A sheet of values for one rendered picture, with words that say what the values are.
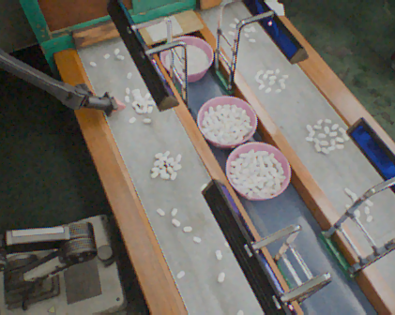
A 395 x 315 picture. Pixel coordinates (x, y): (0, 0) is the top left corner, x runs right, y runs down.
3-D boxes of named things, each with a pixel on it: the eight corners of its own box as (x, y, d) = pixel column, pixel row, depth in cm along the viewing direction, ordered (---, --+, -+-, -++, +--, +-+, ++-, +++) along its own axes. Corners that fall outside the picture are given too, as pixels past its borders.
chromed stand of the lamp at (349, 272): (347, 281, 142) (404, 246, 103) (317, 234, 151) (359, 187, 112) (387, 260, 146) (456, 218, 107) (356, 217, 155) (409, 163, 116)
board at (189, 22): (145, 46, 191) (145, 44, 190) (135, 28, 198) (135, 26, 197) (204, 28, 198) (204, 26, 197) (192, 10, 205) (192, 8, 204)
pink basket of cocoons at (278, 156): (242, 217, 154) (245, 209, 146) (214, 166, 166) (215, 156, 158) (297, 193, 160) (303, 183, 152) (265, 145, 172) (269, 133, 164)
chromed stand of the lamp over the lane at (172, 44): (154, 127, 177) (143, 56, 138) (139, 97, 186) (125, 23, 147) (190, 112, 181) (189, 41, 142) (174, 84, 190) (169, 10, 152)
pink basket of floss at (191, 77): (201, 94, 187) (201, 81, 179) (153, 78, 192) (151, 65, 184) (220, 58, 200) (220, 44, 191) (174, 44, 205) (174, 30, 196)
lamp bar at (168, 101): (159, 113, 135) (158, 100, 129) (106, 9, 164) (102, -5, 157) (179, 106, 137) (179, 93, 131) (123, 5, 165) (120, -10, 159)
